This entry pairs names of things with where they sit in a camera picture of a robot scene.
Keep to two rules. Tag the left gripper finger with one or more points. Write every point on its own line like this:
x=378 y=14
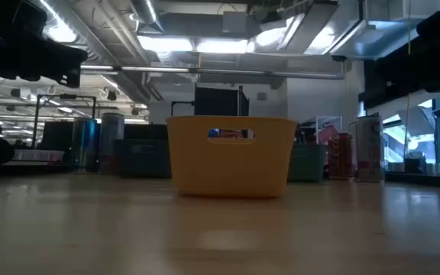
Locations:
x=71 y=79

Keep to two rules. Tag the blue soda can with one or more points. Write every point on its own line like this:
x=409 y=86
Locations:
x=213 y=133
x=86 y=145

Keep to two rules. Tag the silver soda can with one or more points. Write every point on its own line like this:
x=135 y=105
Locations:
x=370 y=149
x=111 y=141

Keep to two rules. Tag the red Coca-Cola can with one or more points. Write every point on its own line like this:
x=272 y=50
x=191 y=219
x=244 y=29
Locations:
x=230 y=134
x=341 y=156

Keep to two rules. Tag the green plastic bin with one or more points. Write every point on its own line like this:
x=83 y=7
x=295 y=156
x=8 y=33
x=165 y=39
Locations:
x=307 y=162

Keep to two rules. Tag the yellow plastic bin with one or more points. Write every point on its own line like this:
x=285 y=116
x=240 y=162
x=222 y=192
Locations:
x=231 y=168

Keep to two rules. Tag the white flat tray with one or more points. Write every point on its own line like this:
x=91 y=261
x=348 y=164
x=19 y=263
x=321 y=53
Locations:
x=38 y=155

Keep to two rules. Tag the black box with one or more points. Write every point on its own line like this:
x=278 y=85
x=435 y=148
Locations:
x=145 y=131

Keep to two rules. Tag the ceiling light panel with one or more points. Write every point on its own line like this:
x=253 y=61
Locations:
x=222 y=46
x=166 y=44

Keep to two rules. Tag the black round bin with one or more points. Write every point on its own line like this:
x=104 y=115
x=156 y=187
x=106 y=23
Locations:
x=415 y=166

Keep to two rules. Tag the dark blue plastic bin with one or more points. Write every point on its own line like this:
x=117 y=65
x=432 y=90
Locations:
x=143 y=160

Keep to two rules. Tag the red and white box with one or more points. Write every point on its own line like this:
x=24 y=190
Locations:
x=329 y=135

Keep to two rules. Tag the silver horizontal pipe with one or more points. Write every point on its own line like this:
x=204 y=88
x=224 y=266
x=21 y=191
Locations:
x=204 y=70

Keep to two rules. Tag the tall black cabinet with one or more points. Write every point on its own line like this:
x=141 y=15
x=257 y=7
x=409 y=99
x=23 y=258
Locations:
x=220 y=101

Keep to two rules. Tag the grey ceiling box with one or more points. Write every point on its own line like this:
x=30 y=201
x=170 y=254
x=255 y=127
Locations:
x=234 y=23

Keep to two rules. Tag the silver round air duct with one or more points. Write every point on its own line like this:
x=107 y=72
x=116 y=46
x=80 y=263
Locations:
x=145 y=11

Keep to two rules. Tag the silver rectangular air duct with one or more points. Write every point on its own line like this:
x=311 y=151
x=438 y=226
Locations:
x=319 y=40

